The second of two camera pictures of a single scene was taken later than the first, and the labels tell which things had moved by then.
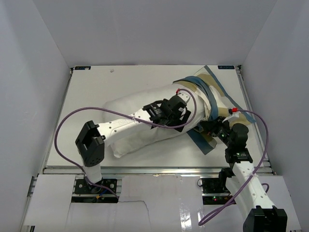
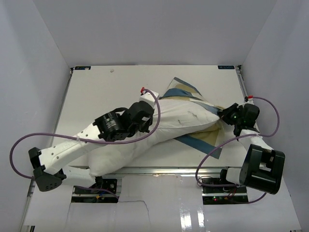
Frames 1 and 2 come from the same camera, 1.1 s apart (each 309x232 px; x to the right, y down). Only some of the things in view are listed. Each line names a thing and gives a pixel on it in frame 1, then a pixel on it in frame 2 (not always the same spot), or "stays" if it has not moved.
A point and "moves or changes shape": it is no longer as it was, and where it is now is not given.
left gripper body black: (174, 120) -> (142, 127)
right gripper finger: (209, 126) -> (225, 113)
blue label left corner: (82, 67) stays
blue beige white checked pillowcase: (222, 101) -> (205, 140)
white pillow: (126, 103) moves or changes shape
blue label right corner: (226, 67) stays
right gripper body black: (222, 131) -> (235, 117)
